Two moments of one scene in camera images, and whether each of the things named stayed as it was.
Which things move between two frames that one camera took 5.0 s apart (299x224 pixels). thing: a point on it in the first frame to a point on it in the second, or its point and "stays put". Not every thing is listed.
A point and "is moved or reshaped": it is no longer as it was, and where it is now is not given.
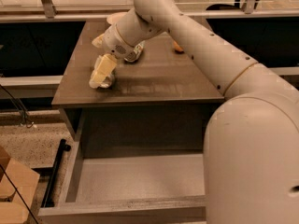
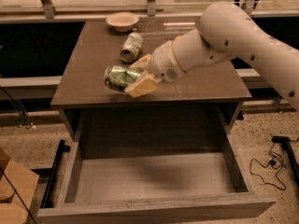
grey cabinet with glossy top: (157, 105) stays put
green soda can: (107, 82) is moved or reshaped
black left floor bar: (49, 200) stays put
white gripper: (112, 45) to (164, 63)
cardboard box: (18, 187) stays put
